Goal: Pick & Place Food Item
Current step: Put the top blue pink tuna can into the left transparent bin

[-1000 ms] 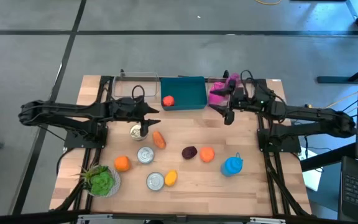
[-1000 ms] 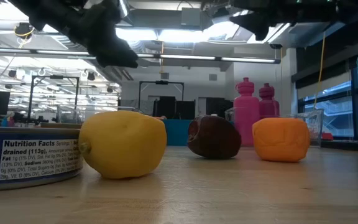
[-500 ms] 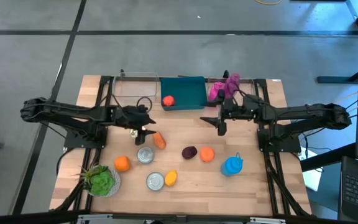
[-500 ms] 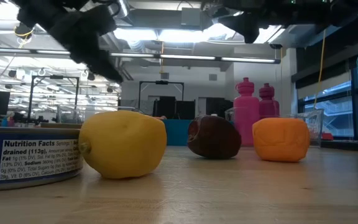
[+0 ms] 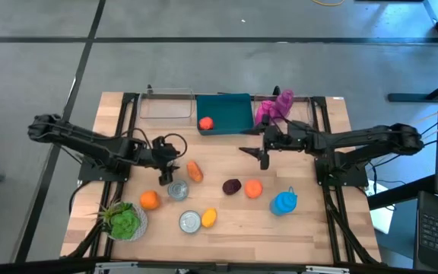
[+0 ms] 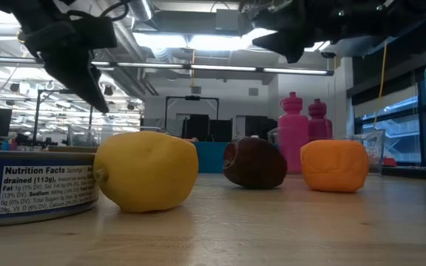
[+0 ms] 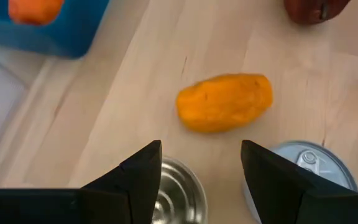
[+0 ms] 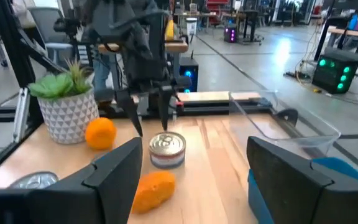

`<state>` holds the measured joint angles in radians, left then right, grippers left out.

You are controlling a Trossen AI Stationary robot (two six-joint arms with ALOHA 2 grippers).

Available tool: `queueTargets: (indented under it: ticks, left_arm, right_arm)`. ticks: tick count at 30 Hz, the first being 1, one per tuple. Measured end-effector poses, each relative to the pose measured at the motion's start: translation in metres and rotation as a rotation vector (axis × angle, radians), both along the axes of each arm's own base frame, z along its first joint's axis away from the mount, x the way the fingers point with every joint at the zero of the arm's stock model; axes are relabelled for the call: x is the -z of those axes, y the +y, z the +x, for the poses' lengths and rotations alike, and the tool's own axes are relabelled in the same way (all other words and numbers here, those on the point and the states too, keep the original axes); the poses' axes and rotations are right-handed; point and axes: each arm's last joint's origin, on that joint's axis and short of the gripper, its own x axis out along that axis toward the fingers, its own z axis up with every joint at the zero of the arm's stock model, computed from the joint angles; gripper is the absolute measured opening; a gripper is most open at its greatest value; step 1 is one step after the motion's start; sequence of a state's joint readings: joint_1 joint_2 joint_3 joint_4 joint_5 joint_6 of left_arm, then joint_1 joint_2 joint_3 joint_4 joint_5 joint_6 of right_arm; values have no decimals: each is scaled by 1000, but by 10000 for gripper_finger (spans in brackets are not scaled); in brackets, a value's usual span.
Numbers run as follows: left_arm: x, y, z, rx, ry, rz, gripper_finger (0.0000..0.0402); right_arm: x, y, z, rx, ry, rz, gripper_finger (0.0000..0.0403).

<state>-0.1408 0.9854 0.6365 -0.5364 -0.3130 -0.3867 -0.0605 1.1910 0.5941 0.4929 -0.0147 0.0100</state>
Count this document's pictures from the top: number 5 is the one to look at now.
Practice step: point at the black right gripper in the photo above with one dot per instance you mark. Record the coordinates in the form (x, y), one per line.
(287, 137)

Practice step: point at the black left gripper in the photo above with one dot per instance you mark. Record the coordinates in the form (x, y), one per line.
(164, 158)

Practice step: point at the pink squeeze bottle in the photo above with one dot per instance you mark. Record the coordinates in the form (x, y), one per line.
(264, 112)

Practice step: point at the orange toy carrot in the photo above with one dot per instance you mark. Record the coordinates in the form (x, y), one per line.
(195, 171)

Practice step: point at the round orange toy fruit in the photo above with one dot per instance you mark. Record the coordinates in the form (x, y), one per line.
(150, 200)

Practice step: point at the purple squeeze bottle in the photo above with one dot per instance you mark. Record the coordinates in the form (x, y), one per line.
(284, 102)

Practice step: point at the red-orange toy tomato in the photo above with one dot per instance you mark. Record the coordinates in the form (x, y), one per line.
(206, 123)

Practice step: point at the blue squeeze bottle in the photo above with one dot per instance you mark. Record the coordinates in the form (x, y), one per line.
(283, 203)

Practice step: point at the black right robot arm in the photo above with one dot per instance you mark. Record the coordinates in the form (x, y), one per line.
(356, 139)

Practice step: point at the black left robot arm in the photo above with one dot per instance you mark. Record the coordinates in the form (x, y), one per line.
(89, 142)

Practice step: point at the silver-lid tin can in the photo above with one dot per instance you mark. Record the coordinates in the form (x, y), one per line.
(178, 191)

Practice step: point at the teal plastic bin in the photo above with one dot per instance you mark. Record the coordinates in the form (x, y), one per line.
(230, 112)

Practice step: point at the squat orange toy pepper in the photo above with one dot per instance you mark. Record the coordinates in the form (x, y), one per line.
(253, 188)

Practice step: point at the clear plastic bin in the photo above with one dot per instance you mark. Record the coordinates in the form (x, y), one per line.
(302, 110)
(165, 104)

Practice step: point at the dark purple toy plum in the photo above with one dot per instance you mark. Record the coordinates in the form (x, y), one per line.
(231, 186)

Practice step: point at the blue-label tin can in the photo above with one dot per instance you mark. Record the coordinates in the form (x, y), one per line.
(189, 221)

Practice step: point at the yellow toy lemon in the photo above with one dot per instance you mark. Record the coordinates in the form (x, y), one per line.
(209, 217)

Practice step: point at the green succulent in pot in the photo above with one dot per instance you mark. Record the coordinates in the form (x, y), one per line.
(124, 223)

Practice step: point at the white box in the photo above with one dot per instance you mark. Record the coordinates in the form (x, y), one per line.
(380, 220)

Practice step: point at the black desk foot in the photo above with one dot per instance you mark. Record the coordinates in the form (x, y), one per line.
(401, 194)
(432, 91)

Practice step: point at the black rig crossbar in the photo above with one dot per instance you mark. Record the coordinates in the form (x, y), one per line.
(32, 266)

